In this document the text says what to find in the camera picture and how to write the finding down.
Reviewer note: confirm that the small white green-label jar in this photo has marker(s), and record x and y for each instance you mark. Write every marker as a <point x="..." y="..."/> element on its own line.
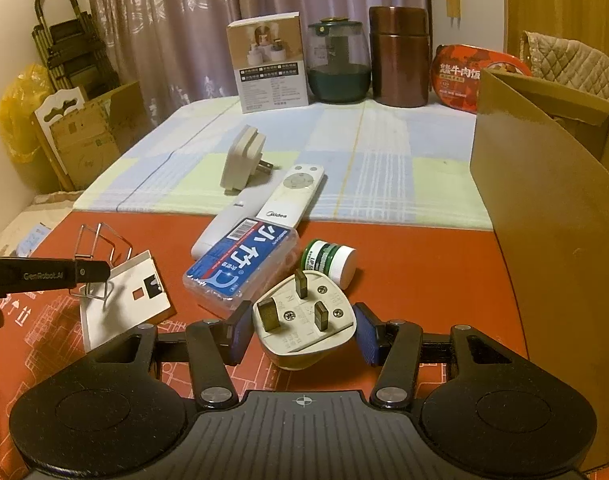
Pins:
<point x="334" y="262"/>

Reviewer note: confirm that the clear blue-label plastic box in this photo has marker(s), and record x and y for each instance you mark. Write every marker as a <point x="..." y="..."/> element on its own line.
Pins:
<point x="244" y="270"/>

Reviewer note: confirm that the plain white remote control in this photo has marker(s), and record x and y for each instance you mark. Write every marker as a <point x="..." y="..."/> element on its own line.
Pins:
<point x="219" y="232"/>

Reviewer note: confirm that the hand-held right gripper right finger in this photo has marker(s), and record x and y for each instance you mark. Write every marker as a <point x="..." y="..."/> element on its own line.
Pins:
<point x="367" y="335"/>

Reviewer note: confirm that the wooden wardrobe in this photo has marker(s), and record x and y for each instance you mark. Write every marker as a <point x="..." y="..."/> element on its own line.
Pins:
<point x="559" y="0"/>

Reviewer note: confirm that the beige plug adapter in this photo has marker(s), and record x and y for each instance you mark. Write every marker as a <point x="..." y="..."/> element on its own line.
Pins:
<point x="242" y="160"/>

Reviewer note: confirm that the green glass jar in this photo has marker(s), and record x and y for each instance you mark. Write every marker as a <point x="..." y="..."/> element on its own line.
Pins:
<point x="339" y="67"/>

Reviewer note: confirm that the brown cylindrical canister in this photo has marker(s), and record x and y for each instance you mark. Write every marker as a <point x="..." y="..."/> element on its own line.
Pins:
<point x="399" y="55"/>

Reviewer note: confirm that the white three-pin plug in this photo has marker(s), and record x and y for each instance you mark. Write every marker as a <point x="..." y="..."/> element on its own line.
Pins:
<point x="304" y="317"/>

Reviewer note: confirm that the red instant meal bowl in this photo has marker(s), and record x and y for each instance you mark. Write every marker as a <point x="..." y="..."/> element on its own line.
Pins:
<point x="459" y="80"/>

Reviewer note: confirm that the white printed product box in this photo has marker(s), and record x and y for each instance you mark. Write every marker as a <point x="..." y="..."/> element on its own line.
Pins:
<point x="269" y="65"/>

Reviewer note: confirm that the folded dark step ladder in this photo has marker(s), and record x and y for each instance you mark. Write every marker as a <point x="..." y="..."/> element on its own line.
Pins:
<point x="67" y="45"/>

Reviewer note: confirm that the red printed mat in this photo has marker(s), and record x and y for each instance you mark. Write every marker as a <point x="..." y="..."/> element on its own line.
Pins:
<point x="434" y="285"/>

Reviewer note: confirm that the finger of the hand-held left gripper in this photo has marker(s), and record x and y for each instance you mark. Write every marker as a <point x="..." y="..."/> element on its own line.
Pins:
<point x="92" y="272"/>

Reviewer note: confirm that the plaid bed sheet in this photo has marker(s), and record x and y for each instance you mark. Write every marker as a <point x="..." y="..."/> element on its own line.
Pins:
<point x="384" y="160"/>

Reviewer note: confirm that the white remote with round buttons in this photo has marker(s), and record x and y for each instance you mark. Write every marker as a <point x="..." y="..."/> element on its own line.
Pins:
<point x="294" y="195"/>

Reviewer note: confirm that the beige quilted cloth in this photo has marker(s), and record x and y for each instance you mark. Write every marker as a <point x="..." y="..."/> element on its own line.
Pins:
<point x="569" y="57"/>

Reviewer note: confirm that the mauve curtain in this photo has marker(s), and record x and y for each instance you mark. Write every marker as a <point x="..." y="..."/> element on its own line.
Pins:
<point x="184" y="25"/>

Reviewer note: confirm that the brown cardboard box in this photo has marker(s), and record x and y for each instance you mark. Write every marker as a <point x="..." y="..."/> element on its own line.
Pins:
<point x="544" y="220"/>

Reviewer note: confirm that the yellow plastic bag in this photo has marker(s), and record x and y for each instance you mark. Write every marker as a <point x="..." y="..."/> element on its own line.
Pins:
<point x="19" y="110"/>

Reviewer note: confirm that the flattened cardboard boxes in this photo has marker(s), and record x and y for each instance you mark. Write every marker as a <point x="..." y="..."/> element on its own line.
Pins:
<point x="94" y="135"/>

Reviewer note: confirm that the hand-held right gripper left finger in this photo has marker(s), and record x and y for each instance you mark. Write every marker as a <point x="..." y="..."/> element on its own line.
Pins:
<point x="239" y="335"/>

